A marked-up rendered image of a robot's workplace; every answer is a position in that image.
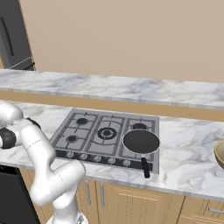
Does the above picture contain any dark grey fridge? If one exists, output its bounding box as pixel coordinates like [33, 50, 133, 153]
[0, 0, 37, 72]

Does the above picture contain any olive green bowl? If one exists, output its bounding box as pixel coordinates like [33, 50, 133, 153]
[213, 139, 224, 171]

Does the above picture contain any wooden drawer front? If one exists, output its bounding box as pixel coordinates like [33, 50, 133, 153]
[177, 195, 224, 224]

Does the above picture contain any narrow wooden cupboard door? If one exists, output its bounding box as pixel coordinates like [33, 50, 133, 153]
[74, 178, 102, 224]

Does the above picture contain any grey gas hob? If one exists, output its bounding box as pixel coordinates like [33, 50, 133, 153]
[49, 108, 161, 176]

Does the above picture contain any silver cupboard door handle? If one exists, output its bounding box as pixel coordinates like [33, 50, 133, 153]
[84, 179, 92, 207]
[99, 181, 106, 209]

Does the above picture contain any black appliance front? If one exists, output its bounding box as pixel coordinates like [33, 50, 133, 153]
[0, 164, 42, 224]

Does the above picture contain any silver drawer handle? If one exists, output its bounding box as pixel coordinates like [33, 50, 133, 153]
[207, 206, 224, 215]

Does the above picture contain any black frying pan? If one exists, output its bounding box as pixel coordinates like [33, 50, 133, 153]
[122, 129, 161, 179]

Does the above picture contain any wide wooden cupboard door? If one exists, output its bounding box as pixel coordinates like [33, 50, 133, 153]
[95, 181, 186, 224]

